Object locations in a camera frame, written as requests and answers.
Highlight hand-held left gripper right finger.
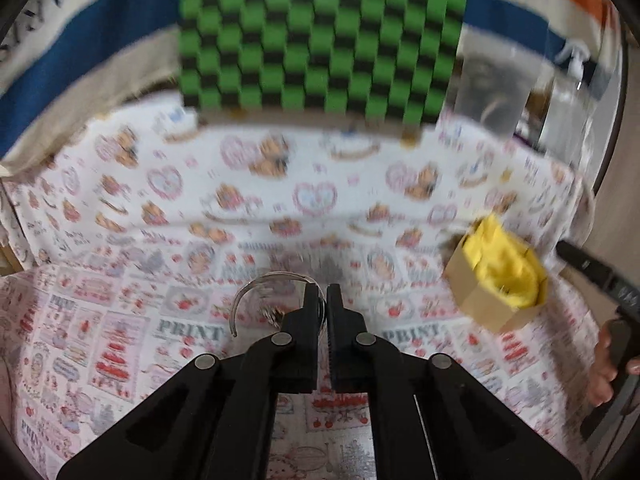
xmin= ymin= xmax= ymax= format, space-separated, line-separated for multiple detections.
xmin=325 ymin=284 xmax=583 ymax=480

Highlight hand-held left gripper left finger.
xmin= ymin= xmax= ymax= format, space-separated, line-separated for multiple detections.
xmin=56 ymin=282 xmax=321 ymax=480

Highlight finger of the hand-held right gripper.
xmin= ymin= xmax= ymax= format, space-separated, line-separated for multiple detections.
xmin=556 ymin=240 xmax=616 ymax=289

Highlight clear spray bottle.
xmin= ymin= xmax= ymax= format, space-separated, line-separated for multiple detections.
xmin=537 ymin=40 xmax=601 ymax=166

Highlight clear plastic container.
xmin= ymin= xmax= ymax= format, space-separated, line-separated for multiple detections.
xmin=452 ymin=30 xmax=543 ymax=136

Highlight gold hexagonal box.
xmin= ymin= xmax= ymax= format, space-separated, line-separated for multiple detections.
xmin=442 ymin=232 xmax=548 ymax=333

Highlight bear printed cloth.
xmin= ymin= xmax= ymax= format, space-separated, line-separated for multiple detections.
xmin=0 ymin=95 xmax=593 ymax=273

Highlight yellow cloth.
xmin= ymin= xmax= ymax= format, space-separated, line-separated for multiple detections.
xmin=462 ymin=214 xmax=546 ymax=308

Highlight green checkered tissue box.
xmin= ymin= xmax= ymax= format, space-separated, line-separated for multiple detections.
xmin=177 ymin=0 xmax=471 ymax=128

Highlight strawberry printed cloth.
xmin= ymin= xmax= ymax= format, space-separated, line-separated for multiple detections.
xmin=0 ymin=237 xmax=601 ymax=480

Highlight person's right hand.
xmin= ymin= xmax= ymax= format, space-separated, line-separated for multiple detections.
xmin=587 ymin=325 xmax=623 ymax=407

